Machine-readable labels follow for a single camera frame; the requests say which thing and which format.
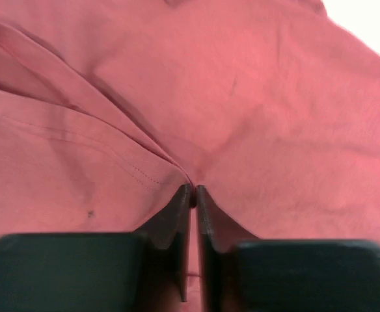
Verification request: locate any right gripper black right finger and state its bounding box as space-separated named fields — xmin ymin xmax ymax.
xmin=197 ymin=185 xmax=380 ymax=311

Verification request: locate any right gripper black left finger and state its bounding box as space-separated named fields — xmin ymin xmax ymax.
xmin=0 ymin=185 xmax=191 ymax=311

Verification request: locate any salmon pink t shirt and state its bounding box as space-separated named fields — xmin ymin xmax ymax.
xmin=0 ymin=1 xmax=380 ymax=311

